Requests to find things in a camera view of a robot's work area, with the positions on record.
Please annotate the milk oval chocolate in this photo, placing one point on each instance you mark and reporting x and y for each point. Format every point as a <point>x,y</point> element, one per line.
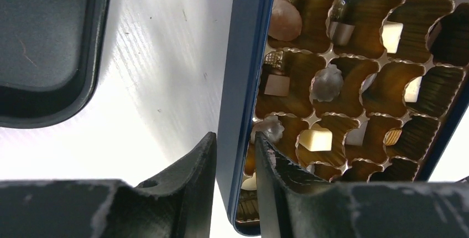
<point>285,21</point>

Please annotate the left gripper pink left finger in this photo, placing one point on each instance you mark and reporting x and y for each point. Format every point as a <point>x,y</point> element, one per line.
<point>177,202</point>

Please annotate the white square chocolate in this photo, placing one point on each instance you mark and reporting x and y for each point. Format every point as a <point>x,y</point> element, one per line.
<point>316,139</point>

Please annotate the left gripper pink right finger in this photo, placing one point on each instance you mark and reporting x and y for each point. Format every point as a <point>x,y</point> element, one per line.
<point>293,202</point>

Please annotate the blue chocolate box with insert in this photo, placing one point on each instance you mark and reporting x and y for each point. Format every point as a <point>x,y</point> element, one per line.
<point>338,74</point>

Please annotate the black plastic tray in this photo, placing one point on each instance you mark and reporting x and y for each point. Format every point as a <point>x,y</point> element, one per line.
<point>50,58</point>

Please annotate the white oval chocolate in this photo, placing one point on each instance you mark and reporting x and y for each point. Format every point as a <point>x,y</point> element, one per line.
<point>249,182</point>

